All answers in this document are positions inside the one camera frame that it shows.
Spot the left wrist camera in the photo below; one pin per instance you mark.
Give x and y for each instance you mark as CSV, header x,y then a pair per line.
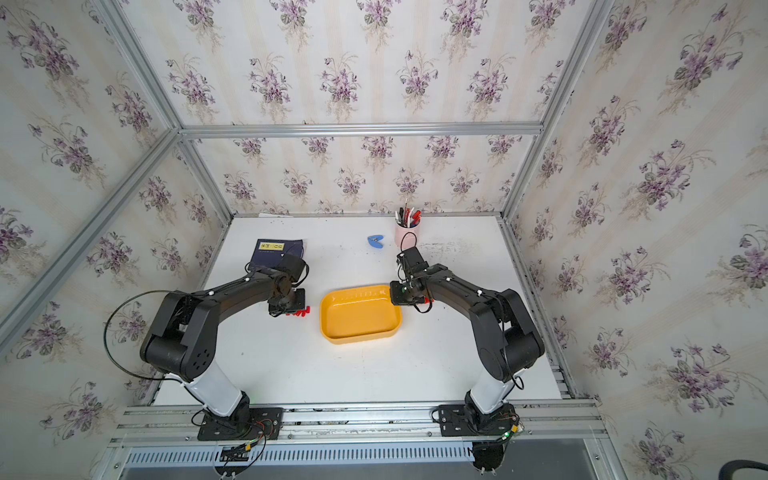
x,y
294,267

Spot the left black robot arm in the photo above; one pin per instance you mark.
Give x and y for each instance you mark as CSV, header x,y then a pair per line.
x,y
182,339

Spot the blue plastic clip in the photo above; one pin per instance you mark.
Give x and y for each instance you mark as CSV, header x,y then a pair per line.
x,y
376,241

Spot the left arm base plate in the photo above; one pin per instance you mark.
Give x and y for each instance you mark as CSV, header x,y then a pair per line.
x,y
242,426

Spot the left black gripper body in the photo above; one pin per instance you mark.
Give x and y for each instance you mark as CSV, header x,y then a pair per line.
x,y
294,301

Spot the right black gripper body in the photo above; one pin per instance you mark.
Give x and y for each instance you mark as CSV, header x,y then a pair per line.
x,y
401,292

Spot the pink pen cup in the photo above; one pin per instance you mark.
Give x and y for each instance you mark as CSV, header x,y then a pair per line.
x,y
407,221

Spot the yellow plastic storage box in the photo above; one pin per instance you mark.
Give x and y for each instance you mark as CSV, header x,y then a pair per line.
x,y
359,314

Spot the dark blue notebook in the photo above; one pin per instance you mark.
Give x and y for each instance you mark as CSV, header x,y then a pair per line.
x,y
269,252

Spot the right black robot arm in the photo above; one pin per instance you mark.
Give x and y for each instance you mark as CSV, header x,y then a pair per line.
x,y
507,341

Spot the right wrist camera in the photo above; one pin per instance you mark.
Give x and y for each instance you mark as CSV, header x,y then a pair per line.
x,y
411,262

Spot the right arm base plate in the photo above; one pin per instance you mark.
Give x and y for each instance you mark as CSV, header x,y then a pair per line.
x,y
458,420

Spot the aluminium front rail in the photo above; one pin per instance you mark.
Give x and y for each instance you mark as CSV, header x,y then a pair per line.
x,y
345,434

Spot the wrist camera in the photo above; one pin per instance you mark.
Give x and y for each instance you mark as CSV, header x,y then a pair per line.
x,y
294,267
411,262

